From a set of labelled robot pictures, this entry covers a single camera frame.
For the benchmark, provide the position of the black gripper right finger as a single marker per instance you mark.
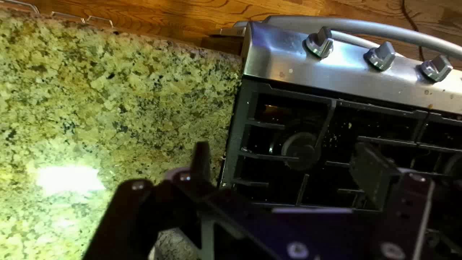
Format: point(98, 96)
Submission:
point(372, 171)

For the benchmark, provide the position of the black cast iron stove grate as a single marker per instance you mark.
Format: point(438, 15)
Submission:
point(288, 125)

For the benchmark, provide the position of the stainless steel stove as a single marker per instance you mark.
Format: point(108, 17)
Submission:
point(283, 63)

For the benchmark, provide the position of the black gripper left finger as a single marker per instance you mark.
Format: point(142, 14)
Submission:
point(200, 161)

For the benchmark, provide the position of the silver stove knob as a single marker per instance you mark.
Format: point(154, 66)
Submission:
point(436, 69)
point(319, 43)
point(379, 56)

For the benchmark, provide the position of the black round burner cap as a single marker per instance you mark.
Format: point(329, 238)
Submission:
point(297, 151)

